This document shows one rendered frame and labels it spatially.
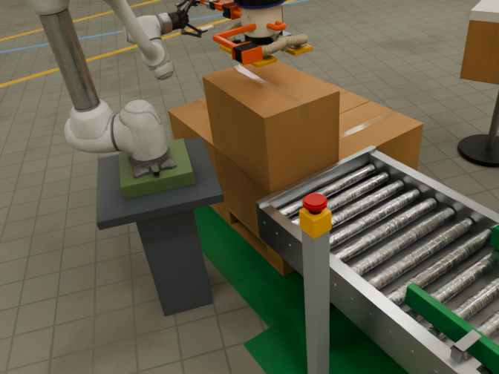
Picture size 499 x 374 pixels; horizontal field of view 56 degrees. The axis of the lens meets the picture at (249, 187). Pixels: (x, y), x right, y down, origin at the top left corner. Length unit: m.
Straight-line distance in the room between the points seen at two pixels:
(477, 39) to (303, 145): 1.31
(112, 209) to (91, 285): 0.91
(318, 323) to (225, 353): 0.73
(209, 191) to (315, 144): 0.58
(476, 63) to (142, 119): 1.99
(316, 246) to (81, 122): 1.04
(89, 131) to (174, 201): 0.43
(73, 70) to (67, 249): 1.47
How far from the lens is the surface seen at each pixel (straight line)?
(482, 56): 3.07
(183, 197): 1.90
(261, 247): 2.69
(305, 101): 2.09
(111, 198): 2.01
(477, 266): 1.92
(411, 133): 2.73
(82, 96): 1.91
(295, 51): 2.12
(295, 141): 2.13
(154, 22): 2.21
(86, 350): 2.49
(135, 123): 1.88
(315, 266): 1.45
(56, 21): 1.81
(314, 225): 1.34
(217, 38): 1.99
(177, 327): 2.42
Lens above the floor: 1.85
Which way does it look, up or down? 35 degrees down
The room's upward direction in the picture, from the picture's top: 7 degrees counter-clockwise
